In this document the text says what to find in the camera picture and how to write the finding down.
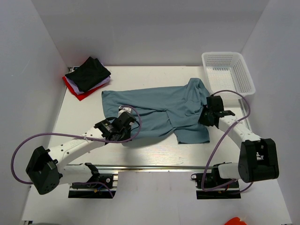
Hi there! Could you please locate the teal blue t-shirt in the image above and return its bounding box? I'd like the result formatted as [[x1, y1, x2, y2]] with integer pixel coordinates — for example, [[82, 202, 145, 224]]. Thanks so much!
[[102, 78, 210, 144]]

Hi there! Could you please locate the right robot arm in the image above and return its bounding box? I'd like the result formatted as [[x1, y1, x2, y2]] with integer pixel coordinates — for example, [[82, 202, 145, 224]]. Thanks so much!
[[198, 96, 279, 187]]

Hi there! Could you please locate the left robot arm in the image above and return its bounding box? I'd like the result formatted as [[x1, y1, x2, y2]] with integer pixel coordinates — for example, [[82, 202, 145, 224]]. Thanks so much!
[[26, 107, 137, 195]]

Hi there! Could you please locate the white plastic basket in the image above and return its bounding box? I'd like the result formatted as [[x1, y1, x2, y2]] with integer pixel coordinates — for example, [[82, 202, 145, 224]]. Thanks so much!
[[202, 52, 255, 101]]

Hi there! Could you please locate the red folded t-shirt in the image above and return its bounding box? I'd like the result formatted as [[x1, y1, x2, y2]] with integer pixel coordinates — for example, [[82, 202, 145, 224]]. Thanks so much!
[[62, 77, 104, 101]]

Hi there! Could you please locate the black folded t-shirt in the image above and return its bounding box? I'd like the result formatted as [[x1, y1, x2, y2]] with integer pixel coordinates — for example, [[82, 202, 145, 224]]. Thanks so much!
[[66, 57, 111, 92]]

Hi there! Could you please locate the orange object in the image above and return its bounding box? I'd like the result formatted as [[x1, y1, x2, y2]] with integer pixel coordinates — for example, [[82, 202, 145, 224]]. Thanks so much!
[[224, 217, 247, 225]]

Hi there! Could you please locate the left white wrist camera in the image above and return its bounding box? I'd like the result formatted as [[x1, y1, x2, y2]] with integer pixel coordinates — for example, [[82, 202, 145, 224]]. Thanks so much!
[[118, 106, 134, 116]]

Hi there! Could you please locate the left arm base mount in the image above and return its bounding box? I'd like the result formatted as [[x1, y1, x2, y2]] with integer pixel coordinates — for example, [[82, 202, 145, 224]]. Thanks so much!
[[68, 172, 118, 199]]

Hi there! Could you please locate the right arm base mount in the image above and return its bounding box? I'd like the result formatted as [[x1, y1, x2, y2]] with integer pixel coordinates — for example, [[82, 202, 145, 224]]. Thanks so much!
[[190, 173, 241, 200]]

